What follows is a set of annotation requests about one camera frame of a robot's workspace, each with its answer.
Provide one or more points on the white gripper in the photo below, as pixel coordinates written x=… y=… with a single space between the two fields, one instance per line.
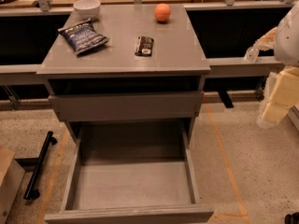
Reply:
x=289 y=40

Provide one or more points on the black rxbar chocolate bar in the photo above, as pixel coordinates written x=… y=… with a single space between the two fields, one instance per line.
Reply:
x=144 y=46

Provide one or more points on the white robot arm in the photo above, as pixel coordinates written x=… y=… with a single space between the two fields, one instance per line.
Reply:
x=286 y=48

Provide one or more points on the grey drawer cabinet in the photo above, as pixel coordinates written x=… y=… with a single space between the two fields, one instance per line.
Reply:
x=175 y=65

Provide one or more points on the open grey bottom drawer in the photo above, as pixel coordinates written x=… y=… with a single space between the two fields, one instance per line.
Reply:
x=135 y=173

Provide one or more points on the grey middle drawer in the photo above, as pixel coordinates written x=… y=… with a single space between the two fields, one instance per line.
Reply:
x=127 y=106

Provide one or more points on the orange round fruit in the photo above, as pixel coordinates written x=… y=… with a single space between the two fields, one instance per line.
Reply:
x=162 y=12

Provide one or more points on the blue chip bag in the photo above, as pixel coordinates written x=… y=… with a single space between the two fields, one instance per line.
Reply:
x=82 y=36

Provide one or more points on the white ceramic bowl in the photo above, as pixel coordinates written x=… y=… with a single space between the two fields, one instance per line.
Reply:
x=87 y=9

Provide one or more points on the brown wooden box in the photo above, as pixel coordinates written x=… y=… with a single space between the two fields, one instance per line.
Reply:
x=11 y=176

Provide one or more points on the black bar handle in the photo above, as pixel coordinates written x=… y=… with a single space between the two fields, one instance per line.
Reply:
x=32 y=193

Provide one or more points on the grey metal rail frame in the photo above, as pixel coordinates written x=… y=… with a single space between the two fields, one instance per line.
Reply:
x=223 y=33

